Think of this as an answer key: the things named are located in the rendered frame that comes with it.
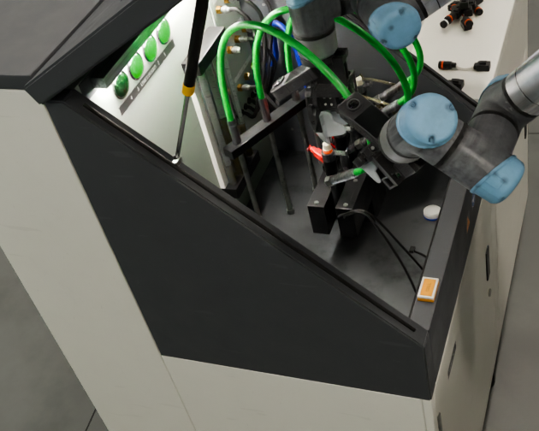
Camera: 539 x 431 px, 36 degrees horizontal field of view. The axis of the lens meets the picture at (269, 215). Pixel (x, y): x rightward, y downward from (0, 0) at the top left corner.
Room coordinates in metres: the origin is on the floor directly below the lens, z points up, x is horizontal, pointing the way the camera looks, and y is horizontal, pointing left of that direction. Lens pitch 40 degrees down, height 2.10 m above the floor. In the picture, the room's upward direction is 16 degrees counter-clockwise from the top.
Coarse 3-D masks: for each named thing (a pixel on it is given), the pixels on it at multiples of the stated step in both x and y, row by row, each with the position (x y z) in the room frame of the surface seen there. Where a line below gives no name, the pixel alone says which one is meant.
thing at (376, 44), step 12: (276, 12) 1.44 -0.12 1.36; (288, 12) 1.42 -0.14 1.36; (348, 24) 1.37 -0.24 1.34; (360, 36) 1.36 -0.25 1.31; (372, 36) 1.35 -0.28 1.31; (384, 48) 1.34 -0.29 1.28; (252, 60) 1.48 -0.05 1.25; (396, 72) 1.32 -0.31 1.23; (408, 84) 1.32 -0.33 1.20; (264, 96) 1.48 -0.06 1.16; (408, 96) 1.32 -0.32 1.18; (264, 108) 1.47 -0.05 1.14; (264, 120) 1.47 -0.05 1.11; (360, 144) 1.37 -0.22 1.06
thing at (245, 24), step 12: (240, 24) 1.34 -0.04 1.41; (252, 24) 1.31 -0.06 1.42; (264, 24) 1.30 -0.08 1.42; (228, 36) 1.37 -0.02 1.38; (276, 36) 1.27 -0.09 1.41; (288, 36) 1.25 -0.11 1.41; (300, 48) 1.23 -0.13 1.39; (312, 60) 1.21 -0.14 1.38; (324, 72) 1.19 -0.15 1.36; (336, 84) 1.17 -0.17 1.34; (348, 96) 1.16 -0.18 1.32; (228, 108) 1.42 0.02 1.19; (228, 120) 1.43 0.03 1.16; (360, 168) 1.15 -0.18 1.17
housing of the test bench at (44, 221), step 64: (0, 0) 1.51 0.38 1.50; (64, 0) 1.43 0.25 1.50; (0, 64) 1.25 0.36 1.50; (0, 128) 1.25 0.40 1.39; (0, 192) 1.29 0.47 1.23; (64, 192) 1.21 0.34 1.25; (64, 256) 1.25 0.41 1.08; (64, 320) 1.30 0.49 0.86; (128, 320) 1.21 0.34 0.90; (128, 384) 1.26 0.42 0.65
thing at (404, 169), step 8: (360, 152) 1.07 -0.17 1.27; (368, 152) 1.05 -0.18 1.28; (376, 152) 1.05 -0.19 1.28; (368, 160) 1.06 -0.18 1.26; (376, 160) 1.03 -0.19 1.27; (384, 160) 1.03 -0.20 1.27; (392, 160) 0.99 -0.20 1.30; (416, 160) 0.99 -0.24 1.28; (384, 168) 1.02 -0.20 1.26; (392, 168) 1.02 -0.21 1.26; (400, 168) 1.01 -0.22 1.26; (408, 168) 0.99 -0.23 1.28; (416, 168) 0.97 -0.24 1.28; (392, 176) 1.01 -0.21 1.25; (400, 176) 1.01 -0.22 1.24; (408, 176) 1.00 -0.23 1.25
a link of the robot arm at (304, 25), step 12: (288, 0) 1.31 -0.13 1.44; (300, 0) 1.29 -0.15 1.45; (312, 0) 1.28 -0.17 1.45; (324, 0) 1.29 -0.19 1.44; (336, 0) 1.29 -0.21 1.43; (300, 12) 1.29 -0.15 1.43; (312, 12) 1.28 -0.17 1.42; (324, 12) 1.28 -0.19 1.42; (336, 12) 1.29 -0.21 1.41; (300, 24) 1.29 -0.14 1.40; (312, 24) 1.28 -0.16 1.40; (324, 24) 1.29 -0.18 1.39; (300, 36) 1.30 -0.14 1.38; (312, 36) 1.28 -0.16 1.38; (324, 36) 1.28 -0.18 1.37
